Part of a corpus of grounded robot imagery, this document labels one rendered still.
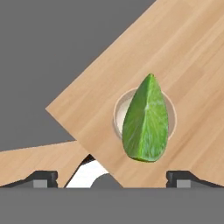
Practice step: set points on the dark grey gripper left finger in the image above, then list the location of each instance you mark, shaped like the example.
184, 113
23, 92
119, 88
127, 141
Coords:
43, 176

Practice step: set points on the white and black round object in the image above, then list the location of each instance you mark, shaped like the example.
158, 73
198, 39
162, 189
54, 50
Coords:
86, 175

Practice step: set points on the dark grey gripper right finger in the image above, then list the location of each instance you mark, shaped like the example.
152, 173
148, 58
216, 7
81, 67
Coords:
179, 176

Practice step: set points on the green citrus wedge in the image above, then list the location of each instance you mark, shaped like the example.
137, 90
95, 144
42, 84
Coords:
145, 122

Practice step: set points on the glass of lemonade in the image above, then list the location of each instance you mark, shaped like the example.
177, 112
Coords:
120, 114

